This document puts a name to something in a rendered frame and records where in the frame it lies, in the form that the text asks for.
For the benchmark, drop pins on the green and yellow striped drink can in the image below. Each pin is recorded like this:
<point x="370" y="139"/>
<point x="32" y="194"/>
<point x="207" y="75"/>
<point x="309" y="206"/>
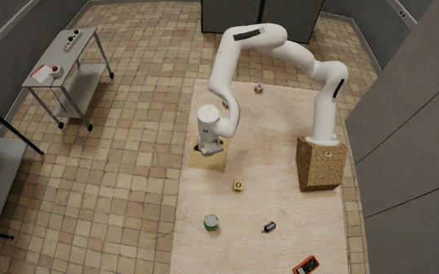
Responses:
<point x="211" y="221"/>

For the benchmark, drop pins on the tan flat mat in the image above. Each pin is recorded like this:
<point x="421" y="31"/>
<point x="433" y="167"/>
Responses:
<point x="216" y="162"/>

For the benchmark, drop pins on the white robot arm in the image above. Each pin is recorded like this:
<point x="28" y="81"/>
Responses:
<point x="258" y="36"/>

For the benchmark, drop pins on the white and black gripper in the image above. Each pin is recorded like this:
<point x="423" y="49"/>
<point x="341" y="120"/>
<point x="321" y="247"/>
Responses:
<point x="200" y="144"/>

